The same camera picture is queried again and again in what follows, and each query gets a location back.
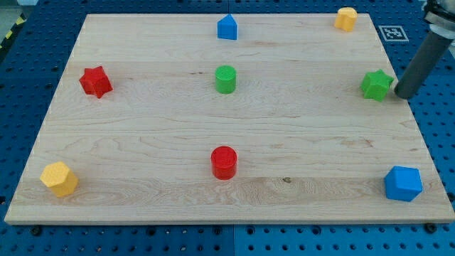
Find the blue pentagon block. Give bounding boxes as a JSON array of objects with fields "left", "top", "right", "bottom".
[{"left": 217, "top": 14, "right": 237, "bottom": 40}]

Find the white fiducial marker tag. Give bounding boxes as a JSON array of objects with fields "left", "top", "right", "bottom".
[{"left": 379, "top": 25, "right": 409, "bottom": 42}]

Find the robot arm end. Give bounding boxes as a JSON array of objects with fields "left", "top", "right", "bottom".
[{"left": 424, "top": 0, "right": 454, "bottom": 40}]

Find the green cylinder block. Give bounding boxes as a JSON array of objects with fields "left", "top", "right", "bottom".
[{"left": 215, "top": 65, "right": 237, "bottom": 94}]

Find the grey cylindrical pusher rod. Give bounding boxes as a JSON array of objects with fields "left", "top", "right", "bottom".
[{"left": 394, "top": 31, "right": 454, "bottom": 100}]

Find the red cylinder block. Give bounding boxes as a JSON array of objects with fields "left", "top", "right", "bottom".
[{"left": 210, "top": 146, "right": 237, "bottom": 180}]

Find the blue cube block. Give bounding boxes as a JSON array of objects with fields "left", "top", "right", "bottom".
[{"left": 384, "top": 166, "right": 424, "bottom": 202}]

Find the yellow hexagon block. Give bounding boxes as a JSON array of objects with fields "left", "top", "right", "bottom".
[{"left": 40, "top": 161, "right": 79, "bottom": 197}]

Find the red star block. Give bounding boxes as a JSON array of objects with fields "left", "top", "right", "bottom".
[{"left": 79, "top": 66, "right": 113, "bottom": 99}]

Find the wooden board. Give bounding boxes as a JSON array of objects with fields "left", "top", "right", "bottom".
[{"left": 5, "top": 14, "right": 454, "bottom": 225}]

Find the yellow heart block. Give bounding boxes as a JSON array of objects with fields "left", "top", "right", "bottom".
[{"left": 333, "top": 7, "right": 358, "bottom": 32}]

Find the green star block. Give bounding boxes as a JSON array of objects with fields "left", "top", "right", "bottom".
[{"left": 360, "top": 69, "right": 394, "bottom": 102}]

